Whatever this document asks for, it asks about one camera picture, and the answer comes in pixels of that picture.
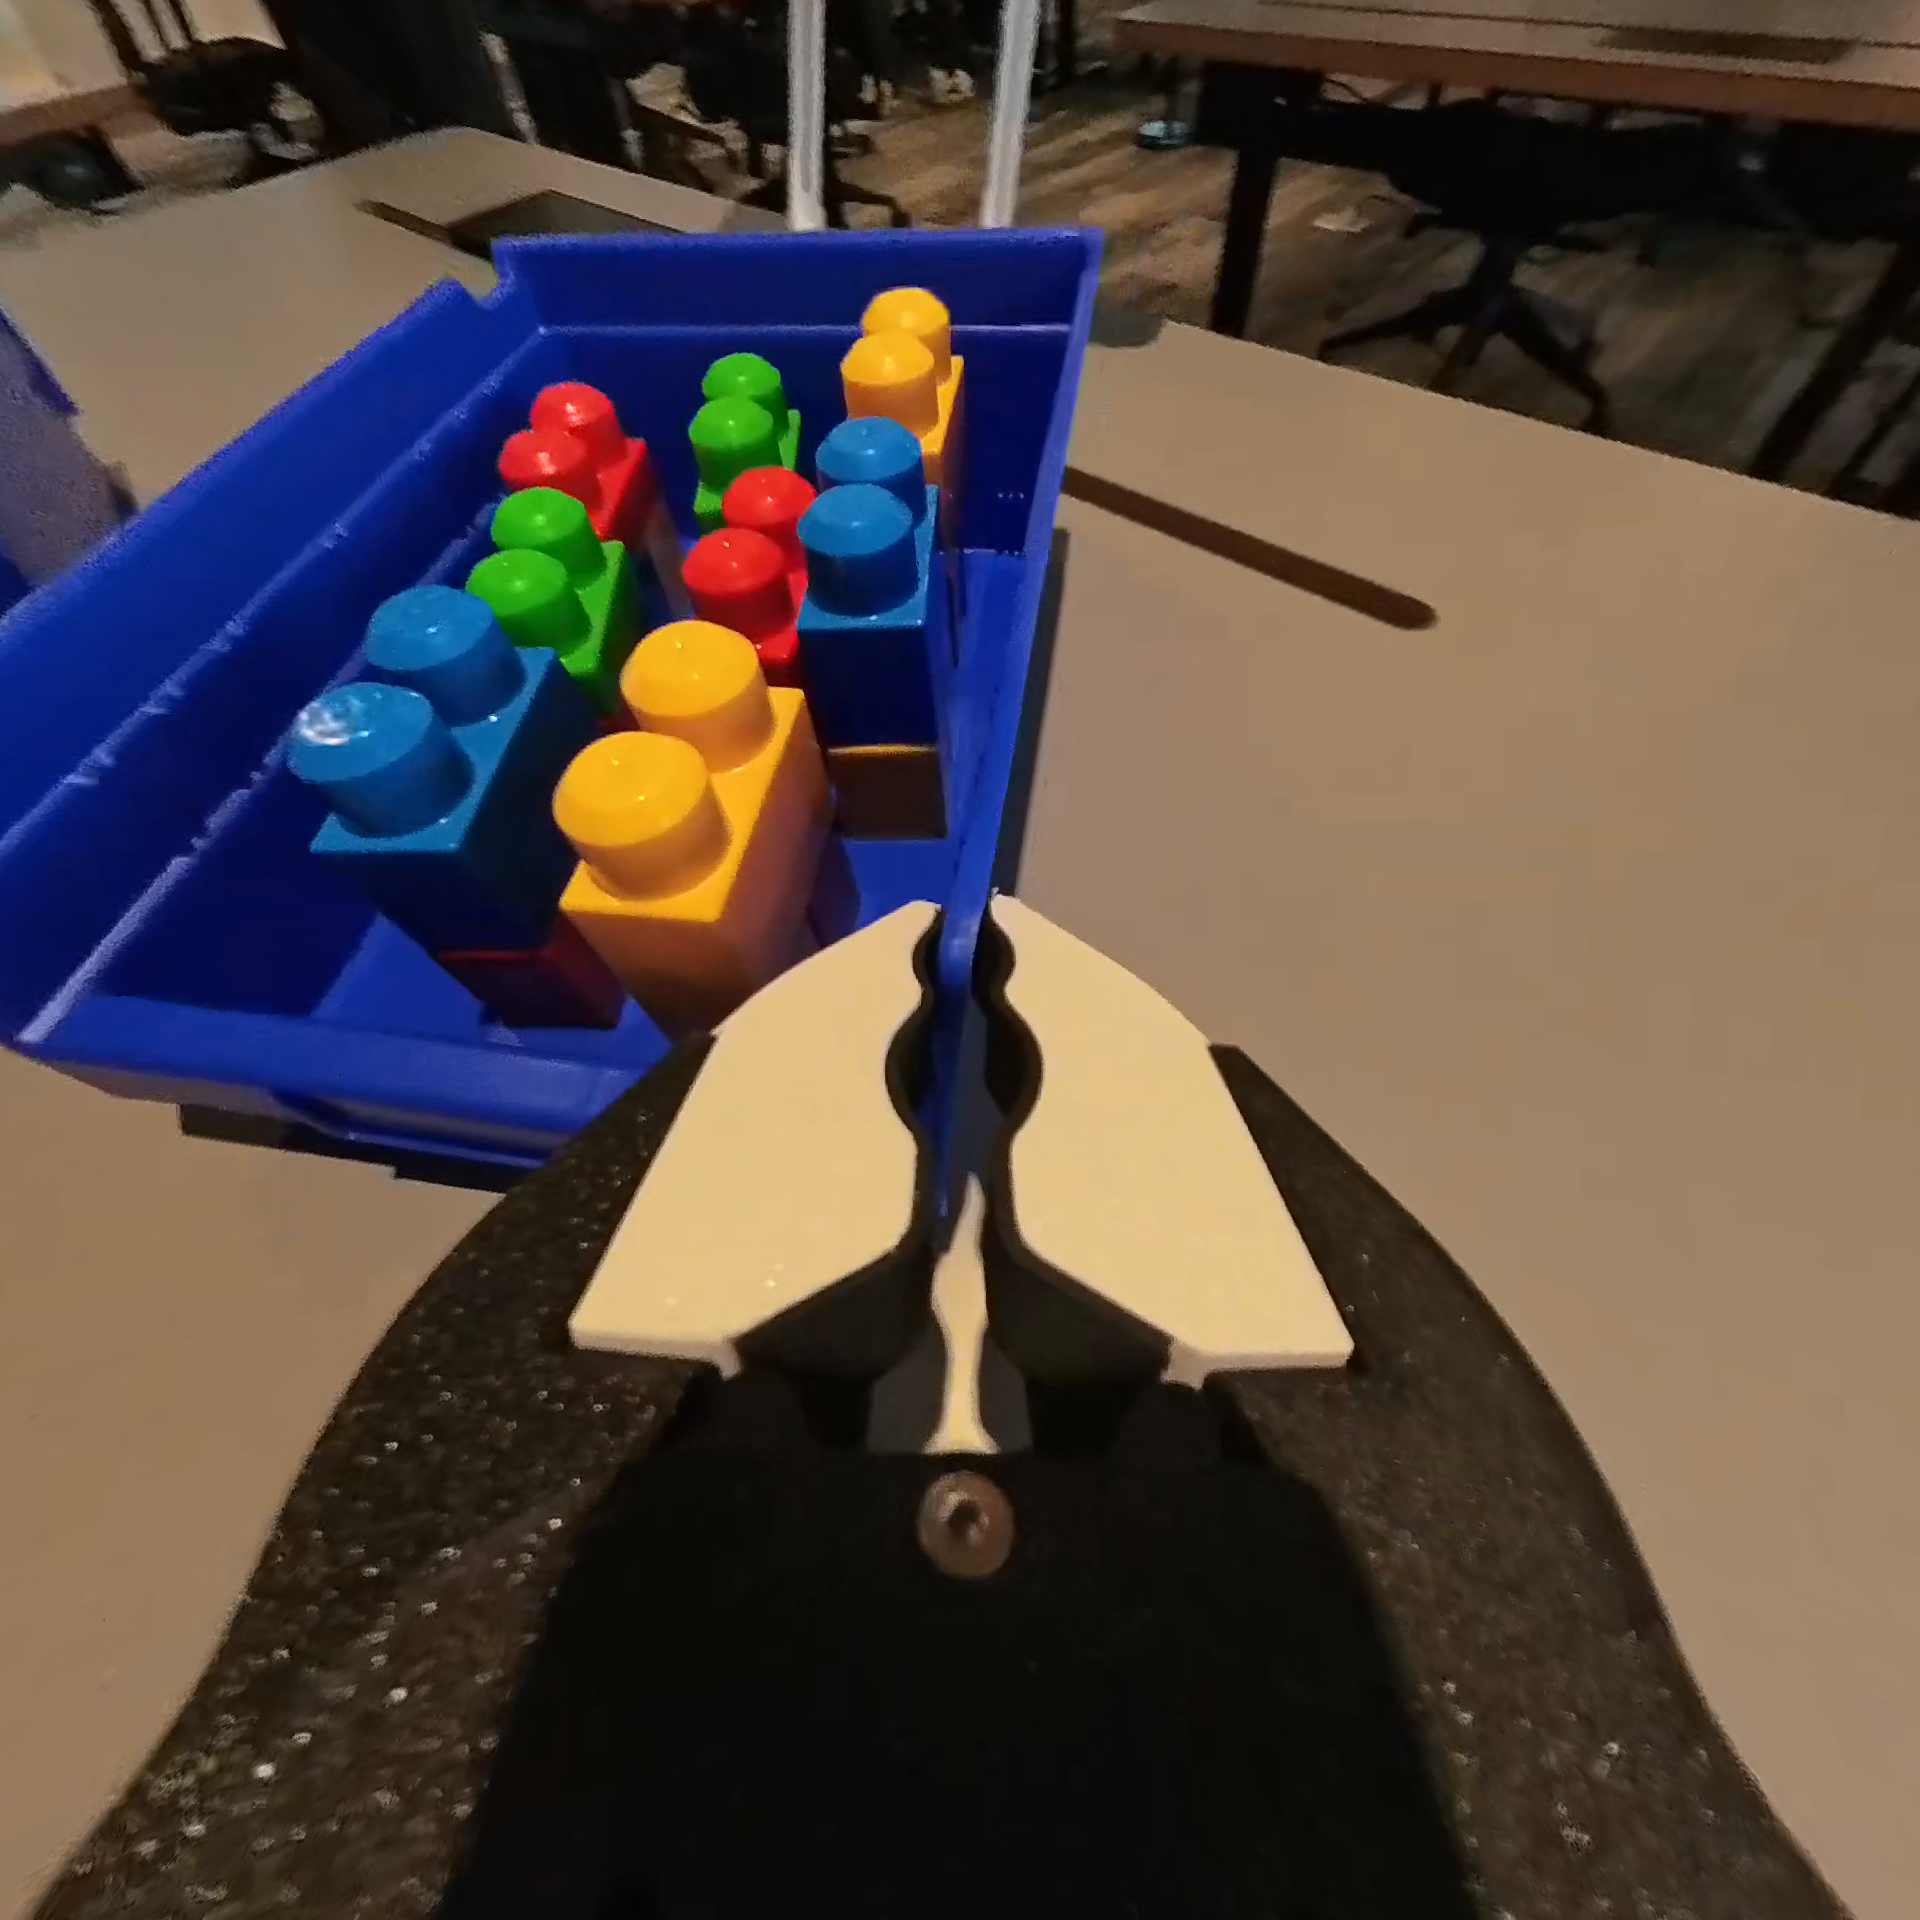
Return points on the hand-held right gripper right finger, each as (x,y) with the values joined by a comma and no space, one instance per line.
(1155,1169)

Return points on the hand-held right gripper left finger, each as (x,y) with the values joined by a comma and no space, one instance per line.
(781,1169)

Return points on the cluster of assorted mega blocks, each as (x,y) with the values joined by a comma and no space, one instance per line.
(706,841)

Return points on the brown office desk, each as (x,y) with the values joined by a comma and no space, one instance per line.
(1500,53)

